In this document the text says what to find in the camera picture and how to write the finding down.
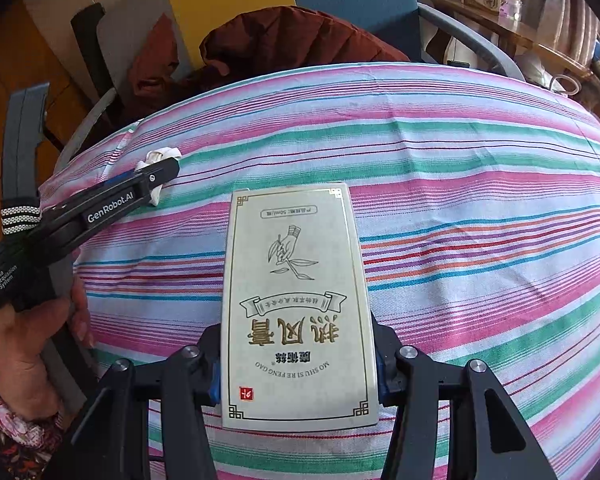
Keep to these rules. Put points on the person's left forearm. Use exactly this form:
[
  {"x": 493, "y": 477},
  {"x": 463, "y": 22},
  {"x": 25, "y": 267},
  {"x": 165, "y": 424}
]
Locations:
[{"x": 10, "y": 435}]

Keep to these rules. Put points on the white paper box gold print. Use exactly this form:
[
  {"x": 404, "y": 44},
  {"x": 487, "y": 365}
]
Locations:
[{"x": 295, "y": 285}]

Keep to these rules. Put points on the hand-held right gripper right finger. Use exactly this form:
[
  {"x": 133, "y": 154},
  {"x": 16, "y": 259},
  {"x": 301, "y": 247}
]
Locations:
[{"x": 387, "y": 360}]

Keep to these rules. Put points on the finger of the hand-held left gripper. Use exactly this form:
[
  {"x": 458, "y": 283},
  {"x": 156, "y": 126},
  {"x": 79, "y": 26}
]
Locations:
[
  {"x": 160, "y": 172},
  {"x": 120, "y": 177}
]

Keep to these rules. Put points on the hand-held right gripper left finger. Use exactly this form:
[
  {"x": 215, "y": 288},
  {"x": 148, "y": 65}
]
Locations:
[{"x": 215, "y": 380}]

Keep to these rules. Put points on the wooden side table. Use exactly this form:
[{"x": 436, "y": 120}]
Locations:
[{"x": 485, "y": 22}]

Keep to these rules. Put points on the black rolled mat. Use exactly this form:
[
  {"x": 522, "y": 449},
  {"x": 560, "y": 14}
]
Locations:
[{"x": 87, "y": 35}]

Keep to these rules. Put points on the person's left hand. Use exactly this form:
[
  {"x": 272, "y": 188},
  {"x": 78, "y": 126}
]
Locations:
[{"x": 30, "y": 350}]

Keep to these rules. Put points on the grey chair armrest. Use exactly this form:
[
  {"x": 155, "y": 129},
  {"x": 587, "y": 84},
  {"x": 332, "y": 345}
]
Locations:
[{"x": 25, "y": 145}]

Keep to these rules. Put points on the dark red jacket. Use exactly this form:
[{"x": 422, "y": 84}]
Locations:
[{"x": 290, "y": 35}]

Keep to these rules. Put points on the striped tablecloth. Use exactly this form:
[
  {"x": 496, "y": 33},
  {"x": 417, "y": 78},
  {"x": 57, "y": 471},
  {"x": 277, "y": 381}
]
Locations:
[{"x": 455, "y": 185}]

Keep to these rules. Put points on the white tissue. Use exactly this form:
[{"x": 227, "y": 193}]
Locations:
[{"x": 162, "y": 152}]

